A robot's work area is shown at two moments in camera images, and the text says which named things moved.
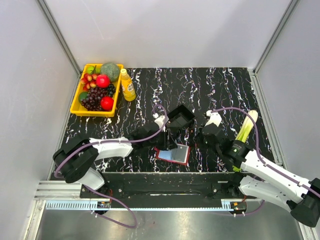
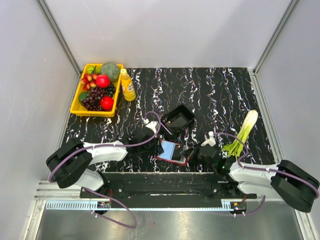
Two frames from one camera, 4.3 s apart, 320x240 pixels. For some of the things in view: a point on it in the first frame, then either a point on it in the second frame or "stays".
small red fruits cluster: [88, 81] stays
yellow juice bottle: [128, 88] stays
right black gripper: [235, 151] → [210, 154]
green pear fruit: [92, 70] stays
